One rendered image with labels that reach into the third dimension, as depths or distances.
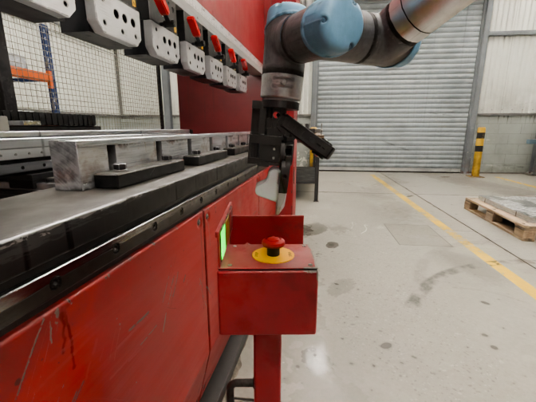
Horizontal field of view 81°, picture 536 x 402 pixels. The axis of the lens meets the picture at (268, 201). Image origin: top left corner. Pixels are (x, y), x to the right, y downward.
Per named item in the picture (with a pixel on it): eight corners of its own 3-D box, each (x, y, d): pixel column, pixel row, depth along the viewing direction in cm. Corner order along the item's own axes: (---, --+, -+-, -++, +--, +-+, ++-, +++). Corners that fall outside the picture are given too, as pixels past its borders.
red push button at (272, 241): (285, 262, 52) (285, 242, 51) (261, 262, 52) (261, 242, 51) (284, 253, 56) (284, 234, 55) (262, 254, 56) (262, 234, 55)
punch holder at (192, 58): (187, 68, 98) (184, 9, 94) (162, 68, 100) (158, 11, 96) (205, 75, 113) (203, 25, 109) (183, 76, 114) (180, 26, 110)
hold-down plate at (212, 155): (199, 165, 100) (198, 155, 99) (183, 165, 101) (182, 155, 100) (227, 157, 129) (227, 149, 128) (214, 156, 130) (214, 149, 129)
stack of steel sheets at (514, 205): (607, 226, 278) (608, 220, 277) (528, 222, 288) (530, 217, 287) (534, 201, 373) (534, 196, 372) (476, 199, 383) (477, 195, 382)
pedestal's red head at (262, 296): (316, 335, 52) (320, 231, 47) (218, 336, 51) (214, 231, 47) (301, 278, 71) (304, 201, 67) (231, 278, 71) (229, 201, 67)
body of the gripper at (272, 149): (249, 163, 64) (253, 100, 61) (291, 166, 64) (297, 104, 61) (246, 167, 56) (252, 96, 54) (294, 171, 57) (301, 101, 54)
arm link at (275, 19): (282, -6, 48) (258, 9, 56) (275, 69, 51) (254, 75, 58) (323, 6, 52) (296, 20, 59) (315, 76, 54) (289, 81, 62)
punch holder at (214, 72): (210, 77, 117) (208, 29, 114) (189, 78, 119) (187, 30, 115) (223, 83, 132) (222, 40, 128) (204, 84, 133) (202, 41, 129)
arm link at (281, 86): (301, 81, 60) (306, 74, 52) (298, 106, 61) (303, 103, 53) (262, 77, 60) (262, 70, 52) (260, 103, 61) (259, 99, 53)
